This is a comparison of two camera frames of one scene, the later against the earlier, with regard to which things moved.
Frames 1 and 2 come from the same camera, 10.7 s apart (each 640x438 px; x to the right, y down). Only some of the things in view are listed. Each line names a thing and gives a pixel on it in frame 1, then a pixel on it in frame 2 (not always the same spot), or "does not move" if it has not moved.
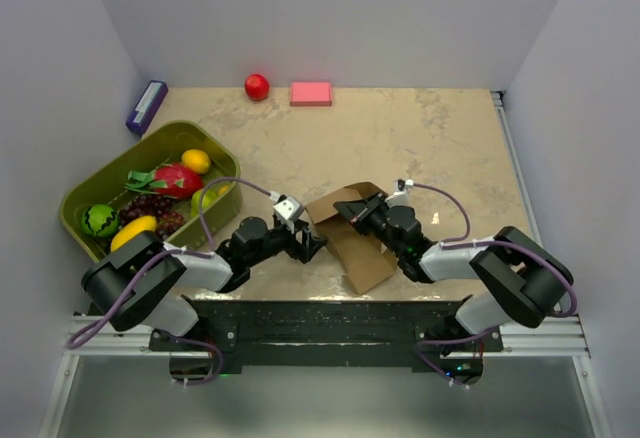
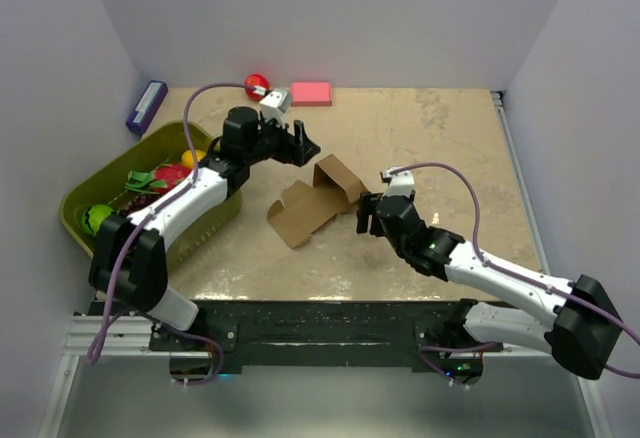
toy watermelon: x=99 y=220 does not move
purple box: x=146 y=110 does not move
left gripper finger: x=312 y=244 -> x=307 y=151
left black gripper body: x=292 y=247 -> x=273 y=143
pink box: x=311 y=94 does not move
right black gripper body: x=379 y=232 does not move
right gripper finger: x=370 y=216 does not move
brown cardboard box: x=359 y=255 -> x=335 y=190
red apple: x=257 y=87 does not move
